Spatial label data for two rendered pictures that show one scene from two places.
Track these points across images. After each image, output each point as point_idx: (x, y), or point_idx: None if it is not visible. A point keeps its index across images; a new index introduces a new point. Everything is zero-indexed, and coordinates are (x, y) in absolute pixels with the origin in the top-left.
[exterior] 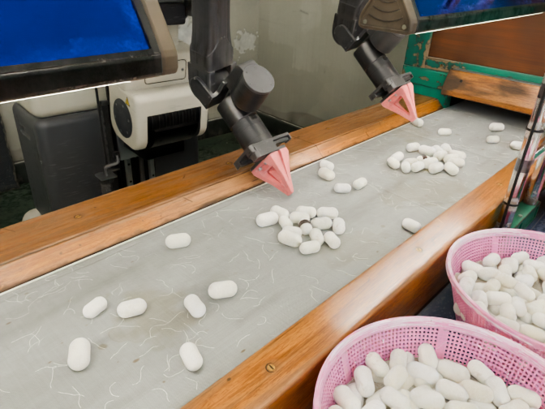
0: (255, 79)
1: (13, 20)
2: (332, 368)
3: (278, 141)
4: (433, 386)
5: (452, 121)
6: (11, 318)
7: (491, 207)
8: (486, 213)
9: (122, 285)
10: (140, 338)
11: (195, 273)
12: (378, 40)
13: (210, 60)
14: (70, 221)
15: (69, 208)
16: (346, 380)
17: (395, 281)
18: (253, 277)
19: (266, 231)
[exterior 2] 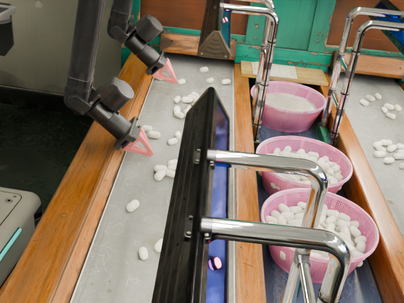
0: (124, 89)
1: (220, 130)
2: None
3: (134, 124)
4: (293, 219)
5: (175, 70)
6: (107, 279)
7: (251, 128)
8: (252, 133)
9: (134, 239)
10: None
11: (160, 217)
12: (146, 35)
13: (89, 83)
14: (64, 219)
15: (48, 213)
16: None
17: (252, 183)
18: None
19: (164, 182)
